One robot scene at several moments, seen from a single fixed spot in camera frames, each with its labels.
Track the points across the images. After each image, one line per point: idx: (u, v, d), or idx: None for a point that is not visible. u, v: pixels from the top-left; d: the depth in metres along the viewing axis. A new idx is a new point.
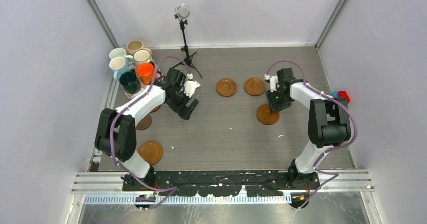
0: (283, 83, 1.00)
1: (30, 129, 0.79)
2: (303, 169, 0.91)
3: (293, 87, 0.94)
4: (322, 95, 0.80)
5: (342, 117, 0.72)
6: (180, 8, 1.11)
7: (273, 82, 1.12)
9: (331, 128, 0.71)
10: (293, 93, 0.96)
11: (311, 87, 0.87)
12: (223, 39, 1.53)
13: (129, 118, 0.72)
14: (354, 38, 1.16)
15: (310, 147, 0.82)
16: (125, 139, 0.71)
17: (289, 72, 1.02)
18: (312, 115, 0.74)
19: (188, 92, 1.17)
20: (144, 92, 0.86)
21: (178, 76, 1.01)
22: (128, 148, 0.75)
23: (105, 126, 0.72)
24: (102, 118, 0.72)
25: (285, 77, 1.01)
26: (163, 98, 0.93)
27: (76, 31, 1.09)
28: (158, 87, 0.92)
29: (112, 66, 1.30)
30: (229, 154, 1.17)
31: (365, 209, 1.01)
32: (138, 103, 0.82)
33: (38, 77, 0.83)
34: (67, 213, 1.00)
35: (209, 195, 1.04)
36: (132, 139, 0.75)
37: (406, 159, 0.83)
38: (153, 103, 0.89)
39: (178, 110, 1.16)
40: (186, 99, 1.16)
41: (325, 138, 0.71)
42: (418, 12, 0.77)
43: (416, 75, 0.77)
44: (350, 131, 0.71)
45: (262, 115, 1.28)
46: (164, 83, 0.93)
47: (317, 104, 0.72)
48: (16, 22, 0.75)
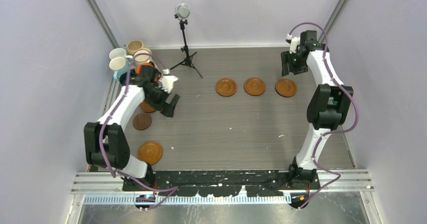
0: (304, 45, 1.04)
1: (29, 128, 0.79)
2: (303, 163, 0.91)
3: (311, 55, 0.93)
4: (333, 80, 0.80)
5: (343, 105, 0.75)
6: (180, 8, 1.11)
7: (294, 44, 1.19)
9: (328, 113, 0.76)
10: (308, 60, 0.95)
11: (327, 64, 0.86)
12: (223, 39, 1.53)
13: (115, 127, 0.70)
14: (354, 38, 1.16)
15: (309, 134, 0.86)
16: (118, 148, 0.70)
17: (312, 34, 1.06)
18: (315, 98, 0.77)
19: (166, 87, 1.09)
20: (122, 96, 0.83)
21: (150, 71, 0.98)
22: (123, 155, 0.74)
23: (92, 141, 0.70)
24: (87, 133, 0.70)
25: (307, 39, 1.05)
26: (143, 92, 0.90)
27: (76, 31, 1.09)
28: (135, 85, 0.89)
29: (112, 66, 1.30)
30: (230, 154, 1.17)
31: (365, 209, 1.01)
32: (120, 108, 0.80)
33: (38, 77, 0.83)
34: (67, 213, 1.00)
35: (209, 195, 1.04)
36: (124, 145, 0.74)
37: (406, 159, 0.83)
38: (135, 102, 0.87)
39: (159, 108, 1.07)
40: (165, 95, 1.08)
41: (320, 121, 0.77)
42: (418, 12, 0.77)
43: (416, 74, 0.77)
44: (345, 118, 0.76)
45: (280, 88, 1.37)
46: (139, 80, 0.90)
47: (324, 91, 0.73)
48: (17, 23, 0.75)
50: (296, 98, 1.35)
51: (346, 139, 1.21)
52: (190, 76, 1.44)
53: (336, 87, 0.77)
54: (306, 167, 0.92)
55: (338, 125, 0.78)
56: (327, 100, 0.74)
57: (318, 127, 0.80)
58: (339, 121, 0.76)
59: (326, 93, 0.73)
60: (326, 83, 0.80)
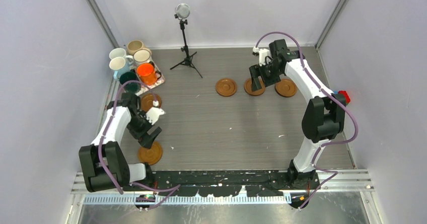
0: (277, 56, 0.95)
1: (30, 128, 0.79)
2: (303, 168, 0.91)
3: (289, 67, 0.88)
4: (322, 90, 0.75)
5: (339, 114, 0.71)
6: (180, 8, 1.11)
7: (262, 56, 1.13)
9: (326, 124, 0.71)
10: (288, 72, 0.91)
11: (310, 74, 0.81)
12: (223, 39, 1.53)
13: (111, 144, 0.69)
14: (354, 38, 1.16)
15: (307, 143, 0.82)
16: (118, 165, 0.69)
17: (282, 43, 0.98)
18: (309, 113, 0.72)
19: (151, 119, 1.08)
20: (110, 117, 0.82)
21: (133, 95, 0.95)
22: (125, 172, 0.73)
23: (90, 165, 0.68)
24: (83, 158, 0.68)
25: (279, 49, 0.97)
26: (129, 112, 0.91)
27: (76, 31, 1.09)
28: (121, 106, 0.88)
29: (112, 66, 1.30)
30: (230, 154, 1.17)
31: (365, 209, 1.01)
32: (111, 129, 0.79)
33: (38, 77, 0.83)
34: (67, 213, 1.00)
35: (209, 195, 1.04)
36: (124, 161, 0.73)
37: (406, 159, 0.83)
38: (123, 123, 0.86)
39: (138, 137, 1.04)
40: (148, 125, 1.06)
41: (320, 134, 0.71)
42: (418, 12, 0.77)
43: (416, 74, 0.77)
44: (343, 126, 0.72)
45: (281, 88, 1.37)
46: (123, 100, 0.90)
47: (317, 104, 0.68)
48: (16, 22, 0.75)
50: (296, 98, 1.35)
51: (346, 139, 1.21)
52: (190, 76, 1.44)
53: (326, 97, 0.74)
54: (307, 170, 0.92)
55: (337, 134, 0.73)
56: (322, 113, 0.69)
57: (316, 140, 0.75)
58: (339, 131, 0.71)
59: (320, 106, 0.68)
60: (316, 95, 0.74)
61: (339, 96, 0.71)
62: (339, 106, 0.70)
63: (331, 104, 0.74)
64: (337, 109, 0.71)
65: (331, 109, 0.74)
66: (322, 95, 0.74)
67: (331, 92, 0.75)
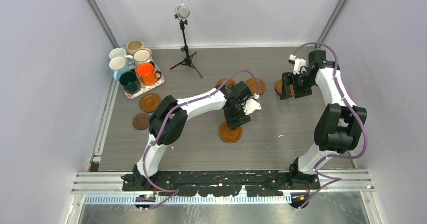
0: (313, 63, 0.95)
1: (30, 128, 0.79)
2: (303, 169, 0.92)
3: (319, 73, 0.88)
4: (344, 99, 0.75)
5: (354, 129, 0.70)
6: (180, 8, 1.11)
7: (298, 65, 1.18)
9: (338, 135, 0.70)
10: (317, 79, 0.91)
11: (338, 83, 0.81)
12: (223, 39, 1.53)
13: (183, 112, 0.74)
14: (354, 38, 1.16)
15: (313, 149, 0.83)
16: (173, 126, 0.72)
17: (321, 53, 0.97)
18: (324, 118, 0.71)
19: (246, 109, 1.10)
20: (207, 95, 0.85)
21: (244, 91, 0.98)
22: (171, 138, 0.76)
23: (161, 109, 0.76)
24: (163, 102, 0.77)
25: (316, 58, 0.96)
26: (222, 104, 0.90)
27: (76, 31, 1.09)
28: (222, 93, 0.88)
29: (112, 66, 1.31)
30: (229, 154, 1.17)
31: (364, 209, 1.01)
32: (199, 102, 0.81)
33: (38, 77, 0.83)
34: (67, 213, 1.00)
35: (209, 195, 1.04)
36: (179, 132, 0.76)
37: (406, 159, 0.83)
38: (208, 107, 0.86)
39: (229, 119, 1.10)
40: (241, 113, 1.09)
41: (328, 143, 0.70)
42: (418, 12, 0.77)
43: (416, 75, 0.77)
44: (356, 142, 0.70)
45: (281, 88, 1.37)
46: (230, 92, 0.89)
47: (332, 110, 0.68)
48: (16, 23, 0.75)
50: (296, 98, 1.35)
51: None
52: (190, 76, 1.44)
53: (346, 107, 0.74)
54: (308, 172, 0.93)
55: (346, 149, 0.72)
56: (336, 122, 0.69)
57: (324, 148, 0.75)
58: (350, 145, 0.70)
59: (336, 114, 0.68)
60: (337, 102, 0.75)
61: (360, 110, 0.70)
62: (357, 122, 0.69)
63: (350, 117, 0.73)
64: (354, 124, 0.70)
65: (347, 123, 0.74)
66: (342, 103, 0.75)
67: (353, 104, 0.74)
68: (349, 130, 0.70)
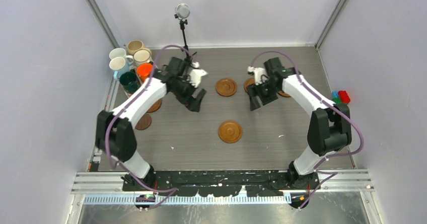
0: (274, 74, 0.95)
1: (30, 128, 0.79)
2: (304, 171, 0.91)
3: (286, 83, 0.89)
4: (322, 102, 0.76)
5: (344, 126, 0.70)
6: (180, 8, 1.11)
7: (258, 75, 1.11)
9: (333, 136, 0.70)
10: (286, 88, 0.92)
11: (308, 88, 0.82)
12: (223, 39, 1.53)
13: (125, 122, 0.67)
14: (354, 38, 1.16)
15: (310, 152, 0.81)
16: (121, 141, 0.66)
17: (277, 61, 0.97)
18: (313, 126, 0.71)
19: (194, 82, 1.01)
20: (142, 89, 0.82)
21: (180, 67, 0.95)
22: (127, 150, 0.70)
23: (102, 130, 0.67)
24: (98, 121, 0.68)
25: (274, 67, 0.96)
26: (163, 91, 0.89)
27: (76, 31, 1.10)
28: (158, 79, 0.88)
29: (112, 66, 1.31)
30: (229, 154, 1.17)
31: (365, 209, 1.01)
32: (135, 103, 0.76)
33: (38, 78, 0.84)
34: (67, 213, 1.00)
35: (209, 195, 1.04)
36: (131, 141, 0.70)
37: (405, 159, 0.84)
38: (149, 101, 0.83)
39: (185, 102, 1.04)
40: (192, 90, 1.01)
41: (329, 148, 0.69)
42: (417, 13, 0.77)
43: (416, 75, 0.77)
44: (351, 137, 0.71)
45: None
46: (164, 74, 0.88)
47: (319, 116, 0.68)
48: (16, 23, 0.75)
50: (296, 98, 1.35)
51: None
52: None
53: (329, 108, 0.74)
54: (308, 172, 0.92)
55: (344, 147, 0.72)
56: (327, 126, 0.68)
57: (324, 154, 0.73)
58: (346, 142, 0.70)
59: (324, 118, 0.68)
60: (318, 106, 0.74)
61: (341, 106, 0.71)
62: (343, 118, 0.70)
63: (334, 115, 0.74)
64: (341, 121, 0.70)
65: (334, 122, 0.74)
66: (323, 106, 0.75)
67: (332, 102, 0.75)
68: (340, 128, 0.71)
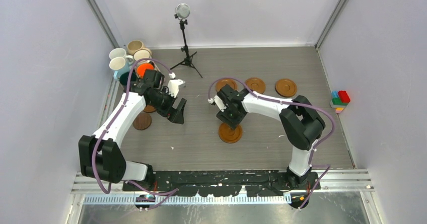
0: (233, 102, 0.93)
1: (29, 128, 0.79)
2: (302, 171, 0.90)
3: (247, 103, 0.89)
4: (283, 102, 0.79)
5: (312, 114, 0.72)
6: (180, 8, 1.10)
7: (219, 102, 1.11)
9: (308, 127, 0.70)
10: (248, 108, 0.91)
11: (265, 97, 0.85)
12: (223, 38, 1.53)
13: (110, 143, 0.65)
14: (354, 38, 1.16)
15: (299, 151, 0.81)
16: (110, 161, 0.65)
17: (227, 87, 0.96)
18: (287, 127, 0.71)
19: (172, 92, 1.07)
20: (121, 105, 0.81)
21: (156, 78, 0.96)
22: (118, 170, 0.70)
23: (86, 155, 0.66)
24: (81, 148, 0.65)
25: (228, 94, 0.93)
26: (144, 100, 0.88)
27: (76, 31, 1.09)
28: (135, 92, 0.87)
29: (112, 66, 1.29)
30: (229, 154, 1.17)
31: (365, 209, 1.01)
32: (116, 122, 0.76)
33: (38, 77, 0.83)
34: (67, 213, 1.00)
35: (209, 195, 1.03)
36: (120, 159, 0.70)
37: (405, 159, 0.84)
38: (132, 115, 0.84)
39: (165, 115, 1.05)
40: (170, 100, 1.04)
41: (311, 139, 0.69)
42: (418, 12, 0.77)
43: (416, 75, 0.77)
44: (323, 121, 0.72)
45: (281, 88, 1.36)
46: (141, 87, 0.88)
47: (288, 116, 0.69)
48: (15, 22, 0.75)
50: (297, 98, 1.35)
51: (346, 140, 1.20)
52: (190, 76, 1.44)
53: (291, 105, 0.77)
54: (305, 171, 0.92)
55: (322, 131, 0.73)
56: (298, 120, 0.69)
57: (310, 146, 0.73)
58: (322, 127, 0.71)
59: (292, 115, 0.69)
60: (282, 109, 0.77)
61: (300, 98, 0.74)
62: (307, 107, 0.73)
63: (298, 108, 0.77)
64: (307, 110, 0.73)
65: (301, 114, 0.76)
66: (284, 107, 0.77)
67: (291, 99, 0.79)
68: (310, 117, 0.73)
